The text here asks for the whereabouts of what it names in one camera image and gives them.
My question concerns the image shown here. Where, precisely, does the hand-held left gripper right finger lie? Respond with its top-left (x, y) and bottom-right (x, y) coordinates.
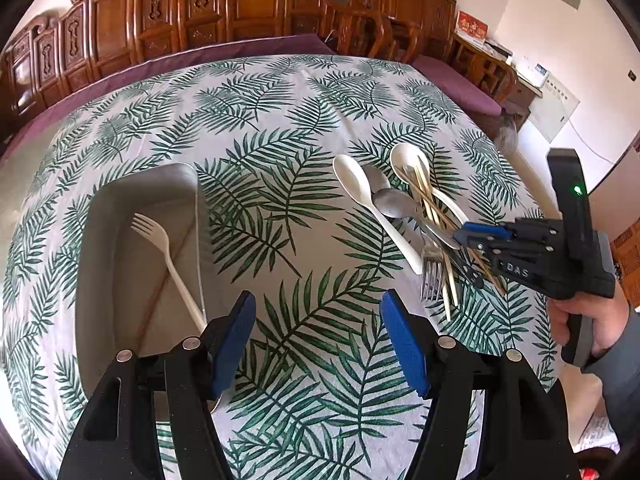
top-left (380, 289), bottom-right (583, 480)

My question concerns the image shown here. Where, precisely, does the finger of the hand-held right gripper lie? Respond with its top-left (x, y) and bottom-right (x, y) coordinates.
top-left (452, 217), bottom-right (565, 253)
top-left (457, 247), bottom-right (562, 289)

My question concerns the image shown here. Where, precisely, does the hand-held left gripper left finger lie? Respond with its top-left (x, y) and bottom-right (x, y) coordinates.
top-left (59, 290), bottom-right (257, 480)

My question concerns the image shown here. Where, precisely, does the pale chopstick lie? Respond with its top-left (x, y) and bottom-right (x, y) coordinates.
top-left (436, 247), bottom-right (459, 322)
top-left (406, 164), bottom-right (507, 295)
top-left (402, 165), bottom-right (493, 281)

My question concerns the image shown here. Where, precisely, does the metal fork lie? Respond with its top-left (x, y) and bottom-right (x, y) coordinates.
top-left (420, 230), bottom-right (447, 304)

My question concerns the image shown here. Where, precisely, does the metal spoon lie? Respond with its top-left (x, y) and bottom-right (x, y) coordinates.
top-left (361, 165), bottom-right (436, 241)
top-left (374, 188), bottom-right (462, 251)

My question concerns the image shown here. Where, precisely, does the white round plastic spoon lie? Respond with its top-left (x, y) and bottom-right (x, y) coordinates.
top-left (390, 142), bottom-right (471, 226)

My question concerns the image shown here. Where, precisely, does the white oval plastic spoon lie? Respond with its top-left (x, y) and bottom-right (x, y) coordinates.
top-left (332, 155), bottom-right (424, 275)

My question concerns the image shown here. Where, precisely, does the grey utensil tray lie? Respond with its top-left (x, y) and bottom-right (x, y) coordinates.
top-left (75, 162), bottom-right (223, 413)

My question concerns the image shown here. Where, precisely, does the person's right forearm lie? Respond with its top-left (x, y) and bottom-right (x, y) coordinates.
top-left (582, 305), bottom-right (640, 463)

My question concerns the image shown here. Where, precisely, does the person's right hand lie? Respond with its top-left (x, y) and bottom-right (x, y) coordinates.
top-left (552, 285), bottom-right (632, 357)

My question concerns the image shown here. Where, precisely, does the white plastic fork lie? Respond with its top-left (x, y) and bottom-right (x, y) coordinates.
top-left (131, 213), bottom-right (207, 334)

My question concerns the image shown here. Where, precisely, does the clear plastic bag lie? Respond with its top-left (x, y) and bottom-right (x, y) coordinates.
top-left (495, 112), bottom-right (524, 154)

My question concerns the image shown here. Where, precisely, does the wooden side table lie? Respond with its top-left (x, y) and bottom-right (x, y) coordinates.
top-left (500, 67), bottom-right (544, 132)

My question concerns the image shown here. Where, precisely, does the purple armchair cushion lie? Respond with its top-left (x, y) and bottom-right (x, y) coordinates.
top-left (410, 55), bottom-right (503, 117)

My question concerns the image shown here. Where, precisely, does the white box device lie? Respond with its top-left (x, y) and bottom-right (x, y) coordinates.
top-left (515, 55), bottom-right (552, 89)

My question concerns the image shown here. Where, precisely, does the printed paper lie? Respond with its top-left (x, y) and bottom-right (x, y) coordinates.
top-left (576, 411), bottom-right (624, 457)

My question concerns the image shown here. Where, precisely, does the leaf-print tablecloth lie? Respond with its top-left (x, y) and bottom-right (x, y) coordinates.
top-left (0, 52), bottom-right (563, 480)

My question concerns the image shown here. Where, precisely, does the red desk calendar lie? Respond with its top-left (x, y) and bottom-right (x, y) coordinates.
top-left (456, 10), bottom-right (489, 51)

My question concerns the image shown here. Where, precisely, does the carved wooden armchair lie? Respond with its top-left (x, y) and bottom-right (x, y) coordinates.
top-left (325, 0), bottom-right (520, 111)

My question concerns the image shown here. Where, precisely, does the long purple sofa cushion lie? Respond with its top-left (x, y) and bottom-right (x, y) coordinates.
top-left (0, 34), bottom-right (335, 161)

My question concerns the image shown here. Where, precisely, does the carved wooden sofa bench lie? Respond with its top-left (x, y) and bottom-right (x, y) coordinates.
top-left (0, 0), bottom-right (337, 133)

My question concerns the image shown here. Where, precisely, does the white cable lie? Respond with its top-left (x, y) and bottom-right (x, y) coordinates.
top-left (569, 119), bottom-right (617, 164)

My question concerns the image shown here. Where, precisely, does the white wall panel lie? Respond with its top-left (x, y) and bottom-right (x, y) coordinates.
top-left (522, 72), bottom-right (582, 144)

